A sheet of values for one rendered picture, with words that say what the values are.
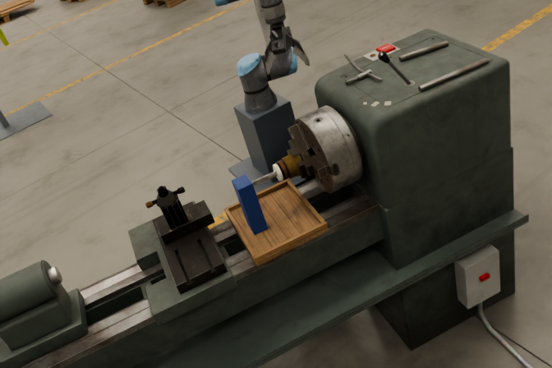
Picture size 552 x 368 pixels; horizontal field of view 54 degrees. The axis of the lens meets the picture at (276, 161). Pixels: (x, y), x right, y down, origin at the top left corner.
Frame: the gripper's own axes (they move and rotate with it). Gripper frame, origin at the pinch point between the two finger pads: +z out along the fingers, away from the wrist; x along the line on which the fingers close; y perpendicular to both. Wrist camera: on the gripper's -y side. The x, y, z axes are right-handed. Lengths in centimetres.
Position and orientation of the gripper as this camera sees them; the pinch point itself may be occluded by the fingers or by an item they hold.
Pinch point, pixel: (288, 71)
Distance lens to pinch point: 196.6
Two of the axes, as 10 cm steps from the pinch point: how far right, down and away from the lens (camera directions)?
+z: 2.5, 8.0, 5.4
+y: 0.3, -5.7, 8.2
